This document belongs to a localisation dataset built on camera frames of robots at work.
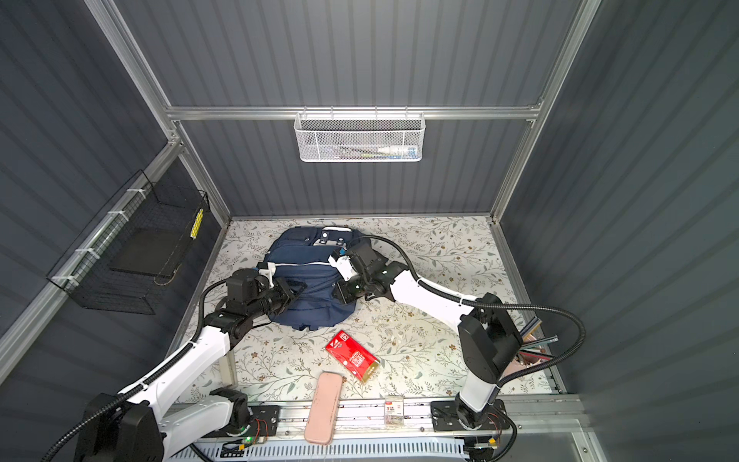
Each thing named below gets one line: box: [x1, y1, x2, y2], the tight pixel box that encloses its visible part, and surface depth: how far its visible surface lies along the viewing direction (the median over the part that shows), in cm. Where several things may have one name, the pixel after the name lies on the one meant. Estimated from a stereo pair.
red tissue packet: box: [325, 330, 381, 383], surface depth 85 cm
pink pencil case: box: [304, 371, 344, 445], surface depth 75 cm
